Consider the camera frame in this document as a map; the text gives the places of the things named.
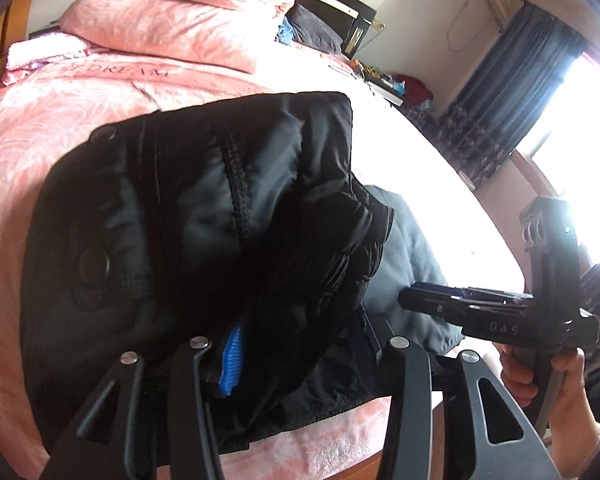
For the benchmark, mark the lower pink pillow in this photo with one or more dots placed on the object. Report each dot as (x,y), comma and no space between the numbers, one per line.
(178,29)

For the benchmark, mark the dark patterned curtain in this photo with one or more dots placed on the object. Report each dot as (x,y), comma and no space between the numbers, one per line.
(505,96)

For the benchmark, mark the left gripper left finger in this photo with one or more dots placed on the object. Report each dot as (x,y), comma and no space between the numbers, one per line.
(112,435)

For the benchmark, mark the dark grey pillow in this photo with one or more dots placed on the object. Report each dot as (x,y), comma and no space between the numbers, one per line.
(308,29)

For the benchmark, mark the black pants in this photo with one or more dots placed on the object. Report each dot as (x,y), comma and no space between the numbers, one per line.
(237,213)

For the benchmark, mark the red cloth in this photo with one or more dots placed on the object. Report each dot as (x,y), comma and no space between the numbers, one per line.
(416,92)

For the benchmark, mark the blue cloth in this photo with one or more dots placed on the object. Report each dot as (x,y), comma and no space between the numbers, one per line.
(285,32)

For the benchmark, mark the pink white towel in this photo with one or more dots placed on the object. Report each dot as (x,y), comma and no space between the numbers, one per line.
(24,57)

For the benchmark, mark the dark headboard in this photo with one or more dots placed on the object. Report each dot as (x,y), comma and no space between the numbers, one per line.
(350,19)

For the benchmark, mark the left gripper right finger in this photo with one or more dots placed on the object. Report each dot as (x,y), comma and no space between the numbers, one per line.
(486,435)

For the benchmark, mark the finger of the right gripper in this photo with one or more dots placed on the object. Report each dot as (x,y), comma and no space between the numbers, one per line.
(427,297)

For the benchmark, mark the right hand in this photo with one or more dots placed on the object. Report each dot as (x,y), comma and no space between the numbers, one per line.
(573,425)

